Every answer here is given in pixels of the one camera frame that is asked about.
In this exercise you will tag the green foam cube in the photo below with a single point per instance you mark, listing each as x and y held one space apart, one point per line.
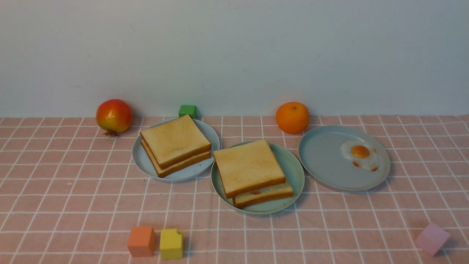
190 110

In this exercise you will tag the orange mandarin fruit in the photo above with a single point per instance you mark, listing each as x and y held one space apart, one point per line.
292 117

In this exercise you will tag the green centre plate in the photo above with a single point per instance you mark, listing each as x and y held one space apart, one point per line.
294 174

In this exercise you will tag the grey blue egg plate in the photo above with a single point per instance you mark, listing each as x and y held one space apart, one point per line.
319 152

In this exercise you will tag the pale blue bread plate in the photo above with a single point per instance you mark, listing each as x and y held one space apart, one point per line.
143 162

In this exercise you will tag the red yellow pomegranate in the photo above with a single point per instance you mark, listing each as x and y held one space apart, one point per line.
114 117

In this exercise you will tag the yellow notched foam block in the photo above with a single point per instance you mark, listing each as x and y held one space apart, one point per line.
171 244

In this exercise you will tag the orange foam cube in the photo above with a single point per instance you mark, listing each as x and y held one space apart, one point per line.
142 242

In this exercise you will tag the pink checked tablecloth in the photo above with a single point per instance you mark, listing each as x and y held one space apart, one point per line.
70 195

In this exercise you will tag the pink foam cube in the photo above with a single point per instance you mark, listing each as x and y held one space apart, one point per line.
432 238

